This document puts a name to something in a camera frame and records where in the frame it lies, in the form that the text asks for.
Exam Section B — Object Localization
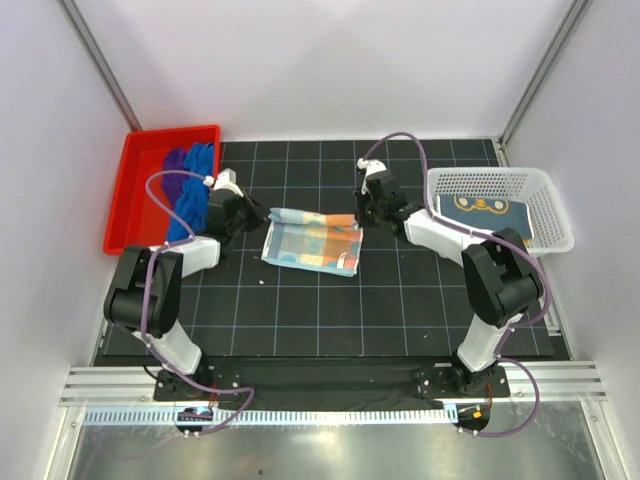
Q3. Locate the yellow tiger hello towel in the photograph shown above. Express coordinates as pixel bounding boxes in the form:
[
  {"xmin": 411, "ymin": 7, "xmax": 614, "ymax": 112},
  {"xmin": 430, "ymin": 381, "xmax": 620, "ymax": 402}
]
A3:
[{"xmin": 434, "ymin": 195, "xmax": 534, "ymax": 246}]

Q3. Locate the left aluminium corner post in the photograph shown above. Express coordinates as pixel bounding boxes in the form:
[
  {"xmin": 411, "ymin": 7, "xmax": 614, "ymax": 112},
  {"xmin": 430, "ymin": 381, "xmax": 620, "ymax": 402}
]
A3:
[{"xmin": 56, "ymin": 0, "xmax": 142, "ymax": 132}]

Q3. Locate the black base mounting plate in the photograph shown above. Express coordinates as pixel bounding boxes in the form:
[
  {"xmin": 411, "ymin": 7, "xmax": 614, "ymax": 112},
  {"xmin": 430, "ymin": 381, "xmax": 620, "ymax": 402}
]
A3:
[{"xmin": 154, "ymin": 357, "xmax": 510, "ymax": 408}]

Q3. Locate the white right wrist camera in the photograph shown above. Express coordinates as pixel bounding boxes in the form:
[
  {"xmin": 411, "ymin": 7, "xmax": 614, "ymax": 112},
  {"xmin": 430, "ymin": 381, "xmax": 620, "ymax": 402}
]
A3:
[{"xmin": 356, "ymin": 158, "xmax": 387, "ymax": 178}]

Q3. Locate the purple towel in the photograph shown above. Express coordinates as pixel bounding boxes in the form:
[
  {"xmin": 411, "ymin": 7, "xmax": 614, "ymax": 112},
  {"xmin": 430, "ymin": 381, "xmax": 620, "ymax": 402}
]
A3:
[{"xmin": 161, "ymin": 148, "xmax": 191, "ymax": 209}]

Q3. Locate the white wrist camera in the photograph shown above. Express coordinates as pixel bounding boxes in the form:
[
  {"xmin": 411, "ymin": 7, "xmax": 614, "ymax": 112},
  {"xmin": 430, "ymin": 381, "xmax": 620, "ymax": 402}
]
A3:
[
  {"xmin": 356, "ymin": 158, "xmax": 387, "ymax": 178},
  {"xmin": 202, "ymin": 168, "xmax": 244, "ymax": 196}
]

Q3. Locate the white plastic mesh basket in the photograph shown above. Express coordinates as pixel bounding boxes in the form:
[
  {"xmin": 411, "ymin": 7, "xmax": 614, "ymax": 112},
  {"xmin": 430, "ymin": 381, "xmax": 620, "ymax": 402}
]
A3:
[{"xmin": 427, "ymin": 167, "xmax": 575, "ymax": 257}]

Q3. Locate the aluminium corner post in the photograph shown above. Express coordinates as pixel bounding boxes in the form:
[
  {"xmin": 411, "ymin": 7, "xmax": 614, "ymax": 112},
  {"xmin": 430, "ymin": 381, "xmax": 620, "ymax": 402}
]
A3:
[
  {"xmin": 56, "ymin": 0, "xmax": 142, "ymax": 132},
  {"xmin": 499, "ymin": 0, "xmax": 593, "ymax": 150}
]

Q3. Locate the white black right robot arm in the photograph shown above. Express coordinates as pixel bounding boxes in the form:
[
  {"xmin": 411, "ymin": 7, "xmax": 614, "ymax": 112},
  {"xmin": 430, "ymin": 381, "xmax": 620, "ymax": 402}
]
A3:
[{"xmin": 356, "ymin": 171, "xmax": 543, "ymax": 396}]

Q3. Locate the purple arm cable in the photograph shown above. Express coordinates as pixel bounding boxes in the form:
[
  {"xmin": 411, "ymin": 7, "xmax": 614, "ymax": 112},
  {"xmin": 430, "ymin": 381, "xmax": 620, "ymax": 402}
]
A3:
[
  {"xmin": 140, "ymin": 170, "xmax": 256, "ymax": 435},
  {"xmin": 362, "ymin": 131, "xmax": 551, "ymax": 439}
]

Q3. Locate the black grid cutting mat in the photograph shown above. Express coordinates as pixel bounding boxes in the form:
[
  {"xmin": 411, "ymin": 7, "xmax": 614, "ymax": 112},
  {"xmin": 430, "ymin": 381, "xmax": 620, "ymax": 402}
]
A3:
[{"xmin": 94, "ymin": 139, "xmax": 557, "ymax": 358}]

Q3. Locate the pastel striped towel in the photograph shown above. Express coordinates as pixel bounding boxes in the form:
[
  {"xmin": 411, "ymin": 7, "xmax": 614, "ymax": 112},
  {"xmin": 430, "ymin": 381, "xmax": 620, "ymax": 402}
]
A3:
[{"xmin": 261, "ymin": 208, "xmax": 364, "ymax": 277}]

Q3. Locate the blue towel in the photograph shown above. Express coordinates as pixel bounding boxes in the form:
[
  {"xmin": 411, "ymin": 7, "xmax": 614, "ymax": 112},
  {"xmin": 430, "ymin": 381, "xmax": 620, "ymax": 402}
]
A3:
[{"xmin": 171, "ymin": 143, "xmax": 215, "ymax": 234}]

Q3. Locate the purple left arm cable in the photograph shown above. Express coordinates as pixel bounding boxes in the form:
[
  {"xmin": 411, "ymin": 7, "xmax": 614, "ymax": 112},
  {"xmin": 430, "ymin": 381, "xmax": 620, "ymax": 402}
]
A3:
[{"xmin": 140, "ymin": 170, "xmax": 256, "ymax": 435}]

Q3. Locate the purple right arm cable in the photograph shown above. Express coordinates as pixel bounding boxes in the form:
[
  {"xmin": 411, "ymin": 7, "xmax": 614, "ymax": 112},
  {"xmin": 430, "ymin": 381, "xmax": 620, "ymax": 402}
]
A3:
[{"xmin": 362, "ymin": 131, "xmax": 551, "ymax": 439}]

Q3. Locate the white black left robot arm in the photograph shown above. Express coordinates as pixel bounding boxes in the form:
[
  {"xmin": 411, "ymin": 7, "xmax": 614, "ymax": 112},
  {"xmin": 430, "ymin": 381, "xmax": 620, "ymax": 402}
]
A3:
[{"xmin": 103, "ymin": 187, "xmax": 268, "ymax": 400}]

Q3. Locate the red plastic bin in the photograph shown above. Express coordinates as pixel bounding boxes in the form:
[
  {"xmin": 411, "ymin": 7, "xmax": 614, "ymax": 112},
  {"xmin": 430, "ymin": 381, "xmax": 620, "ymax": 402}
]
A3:
[{"xmin": 103, "ymin": 125, "xmax": 221, "ymax": 256}]

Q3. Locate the right aluminium corner post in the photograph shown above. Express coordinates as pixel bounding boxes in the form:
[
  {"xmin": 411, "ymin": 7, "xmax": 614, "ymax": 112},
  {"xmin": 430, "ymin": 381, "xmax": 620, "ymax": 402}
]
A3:
[{"xmin": 499, "ymin": 0, "xmax": 593, "ymax": 150}]

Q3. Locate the aluminium front rail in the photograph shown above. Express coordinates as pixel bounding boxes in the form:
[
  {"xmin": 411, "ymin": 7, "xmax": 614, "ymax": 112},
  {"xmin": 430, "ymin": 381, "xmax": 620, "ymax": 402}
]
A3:
[{"xmin": 59, "ymin": 361, "xmax": 607, "ymax": 429}]

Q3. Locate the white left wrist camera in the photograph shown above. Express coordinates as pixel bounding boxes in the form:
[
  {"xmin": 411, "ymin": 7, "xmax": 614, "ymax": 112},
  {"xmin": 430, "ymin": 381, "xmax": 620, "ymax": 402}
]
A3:
[{"xmin": 202, "ymin": 168, "xmax": 244, "ymax": 196}]

